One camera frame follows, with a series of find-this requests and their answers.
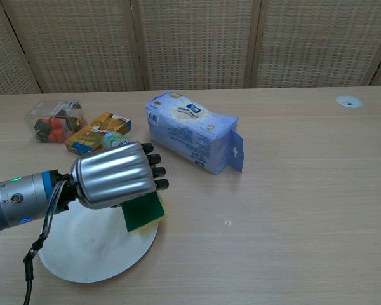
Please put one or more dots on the white paper plate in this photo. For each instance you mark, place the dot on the white paper plate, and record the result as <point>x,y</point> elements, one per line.
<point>92,248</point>

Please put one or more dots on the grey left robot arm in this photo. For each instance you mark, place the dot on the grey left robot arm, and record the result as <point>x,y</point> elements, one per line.
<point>16,203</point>

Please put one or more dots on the blue tissue pack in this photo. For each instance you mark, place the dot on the blue tissue pack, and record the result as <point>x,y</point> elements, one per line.
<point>190,136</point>

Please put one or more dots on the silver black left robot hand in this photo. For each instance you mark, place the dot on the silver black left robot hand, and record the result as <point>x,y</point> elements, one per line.
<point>114,174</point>

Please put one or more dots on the clear box with red sweets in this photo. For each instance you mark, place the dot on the clear box with red sweets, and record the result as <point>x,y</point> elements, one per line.
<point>55,127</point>

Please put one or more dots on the green yellow sponge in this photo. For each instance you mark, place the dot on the green yellow sponge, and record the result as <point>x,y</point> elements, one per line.
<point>143,213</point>

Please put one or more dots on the blue green drink can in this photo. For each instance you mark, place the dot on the blue green drink can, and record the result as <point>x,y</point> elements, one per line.
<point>112,141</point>

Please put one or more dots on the yellow orange carton box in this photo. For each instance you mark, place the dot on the yellow orange carton box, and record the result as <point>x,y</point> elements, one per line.
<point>87,135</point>

